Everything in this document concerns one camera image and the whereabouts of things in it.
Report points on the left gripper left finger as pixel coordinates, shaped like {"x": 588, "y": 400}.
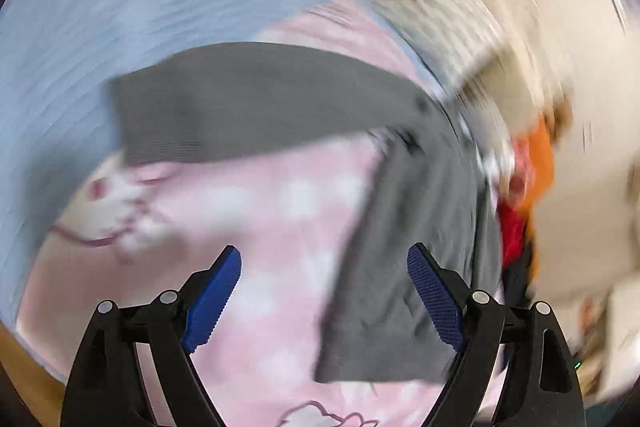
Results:
{"x": 106, "y": 386}

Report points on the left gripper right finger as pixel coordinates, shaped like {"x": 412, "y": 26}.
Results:
{"x": 541, "y": 386}

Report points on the grey zip-up sweatshirt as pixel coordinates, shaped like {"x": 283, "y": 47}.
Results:
{"x": 233, "y": 100}

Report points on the black garment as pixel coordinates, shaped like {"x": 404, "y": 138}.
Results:
{"x": 515, "y": 281}

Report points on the pink checkered Hello Kitty blanket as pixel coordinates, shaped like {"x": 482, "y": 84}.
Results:
{"x": 127, "y": 234}

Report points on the red garment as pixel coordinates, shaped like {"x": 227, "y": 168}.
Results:
{"x": 513, "y": 228}

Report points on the pink strawberry bear plush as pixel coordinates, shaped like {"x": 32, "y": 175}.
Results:
{"x": 515, "y": 173}

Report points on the beige patchwork pillow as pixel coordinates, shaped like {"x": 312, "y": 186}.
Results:
{"x": 473, "y": 56}

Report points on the light blue bed sheet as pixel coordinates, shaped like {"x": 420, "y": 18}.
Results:
{"x": 58, "y": 120}

